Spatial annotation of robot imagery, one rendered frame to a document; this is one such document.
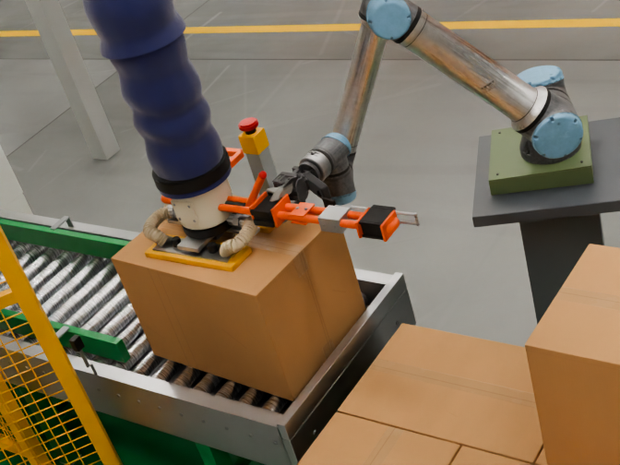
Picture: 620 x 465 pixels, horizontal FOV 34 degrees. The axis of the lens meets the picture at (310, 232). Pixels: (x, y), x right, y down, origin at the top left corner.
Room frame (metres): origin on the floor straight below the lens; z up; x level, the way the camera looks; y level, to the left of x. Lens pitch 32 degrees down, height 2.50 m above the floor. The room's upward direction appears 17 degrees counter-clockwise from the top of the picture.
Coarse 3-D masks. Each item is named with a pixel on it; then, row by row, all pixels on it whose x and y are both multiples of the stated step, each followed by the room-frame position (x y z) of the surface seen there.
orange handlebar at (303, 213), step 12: (240, 156) 2.82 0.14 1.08; (288, 204) 2.43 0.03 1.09; (300, 204) 2.41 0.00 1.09; (312, 204) 2.39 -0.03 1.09; (288, 216) 2.38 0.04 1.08; (300, 216) 2.35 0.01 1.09; (312, 216) 2.33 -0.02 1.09; (348, 216) 2.29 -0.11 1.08; (360, 216) 2.27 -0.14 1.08; (396, 228) 2.17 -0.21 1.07
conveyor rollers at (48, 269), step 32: (32, 256) 3.60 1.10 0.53; (64, 256) 3.50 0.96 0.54; (96, 256) 3.41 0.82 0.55; (0, 288) 3.46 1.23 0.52; (32, 288) 3.36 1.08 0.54; (64, 288) 3.26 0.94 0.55; (96, 288) 3.23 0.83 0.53; (64, 320) 3.10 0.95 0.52; (96, 320) 2.99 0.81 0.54; (128, 320) 2.97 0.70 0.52; (128, 352) 2.74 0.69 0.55; (224, 384) 2.43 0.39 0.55
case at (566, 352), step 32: (608, 256) 1.96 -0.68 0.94; (576, 288) 1.88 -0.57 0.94; (608, 288) 1.85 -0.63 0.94; (544, 320) 1.81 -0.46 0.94; (576, 320) 1.77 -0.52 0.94; (608, 320) 1.74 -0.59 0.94; (544, 352) 1.71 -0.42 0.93; (576, 352) 1.67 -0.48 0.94; (608, 352) 1.64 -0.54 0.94; (544, 384) 1.72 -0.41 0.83; (576, 384) 1.67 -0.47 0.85; (608, 384) 1.62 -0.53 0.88; (544, 416) 1.73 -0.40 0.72; (576, 416) 1.68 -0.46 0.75; (608, 416) 1.62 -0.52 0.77; (544, 448) 1.75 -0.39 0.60; (576, 448) 1.69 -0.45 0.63; (608, 448) 1.63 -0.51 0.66
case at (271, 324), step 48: (144, 240) 2.72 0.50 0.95; (288, 240) 2.47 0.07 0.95; (336, 240) 2.50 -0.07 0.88; (144, 288) 2.61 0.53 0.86; (192, 288) 2.44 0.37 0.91; (240, 288) 2.31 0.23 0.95; (288, 288) 2.33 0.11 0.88; (336, 288) 2.46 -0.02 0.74; (192, 336) 2.51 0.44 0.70; (240, 336) 2.34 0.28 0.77; (288, 336) 2.29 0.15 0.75; (336, 336) 2.42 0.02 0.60; (288, 384) 2.25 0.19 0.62
